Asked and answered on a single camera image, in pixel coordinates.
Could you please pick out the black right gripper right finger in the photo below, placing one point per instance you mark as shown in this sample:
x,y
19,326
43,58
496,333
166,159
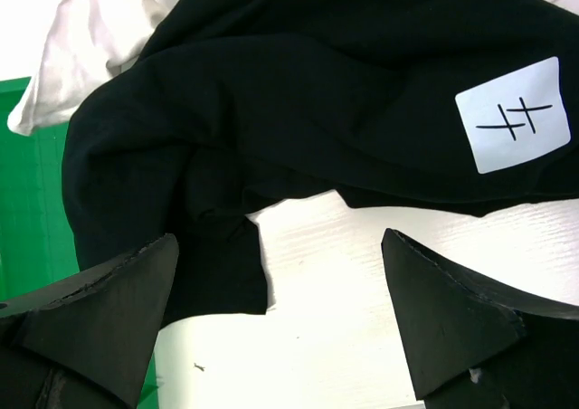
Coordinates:
x,y
473,342

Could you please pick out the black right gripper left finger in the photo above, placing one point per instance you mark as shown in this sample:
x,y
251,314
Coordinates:
x,y
86,341

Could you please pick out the black t shirt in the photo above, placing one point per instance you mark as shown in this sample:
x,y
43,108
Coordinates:
x,y
236,105

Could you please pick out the green plastic tray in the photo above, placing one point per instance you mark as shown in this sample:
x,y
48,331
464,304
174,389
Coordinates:
x,y
36,243

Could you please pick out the white paper label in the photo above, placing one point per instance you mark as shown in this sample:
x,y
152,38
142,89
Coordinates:
x,y
515,118

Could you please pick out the white t shirt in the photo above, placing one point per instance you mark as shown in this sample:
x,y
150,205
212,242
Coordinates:
x,y
88,43

